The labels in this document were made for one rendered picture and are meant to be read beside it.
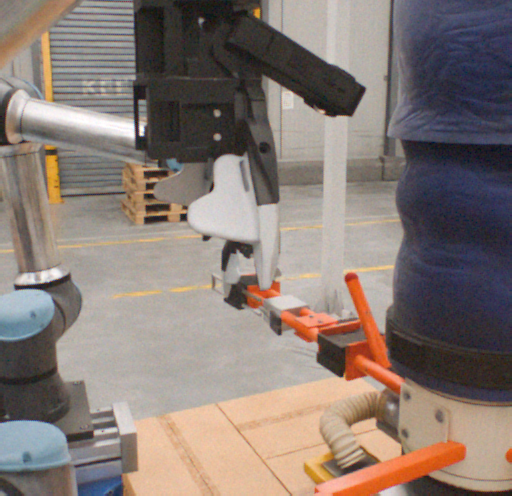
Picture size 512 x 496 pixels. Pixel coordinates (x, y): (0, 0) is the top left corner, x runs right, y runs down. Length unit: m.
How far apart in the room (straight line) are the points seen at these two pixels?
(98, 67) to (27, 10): 9.74
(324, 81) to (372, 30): 11.55
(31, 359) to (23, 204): 0.30
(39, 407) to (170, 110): 0.91
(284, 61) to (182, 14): 0.08
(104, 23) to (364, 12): 4.62
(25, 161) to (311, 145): 10.31
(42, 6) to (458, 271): 0.48
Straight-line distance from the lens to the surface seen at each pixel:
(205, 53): 0.44
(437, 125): 0.66
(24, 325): 1.20
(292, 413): 2.27
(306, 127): 11.40
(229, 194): 0.41
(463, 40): 0.65
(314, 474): 0.92
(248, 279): 1.29
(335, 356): 0.99
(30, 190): 1.30
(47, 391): 1.26
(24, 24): 0.63
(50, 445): 0.76
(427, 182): 0.68
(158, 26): 0.45
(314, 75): 0.45
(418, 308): 0.72
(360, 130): 11.89
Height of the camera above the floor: 1.65
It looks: 13 degrees down
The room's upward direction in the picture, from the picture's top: straight up
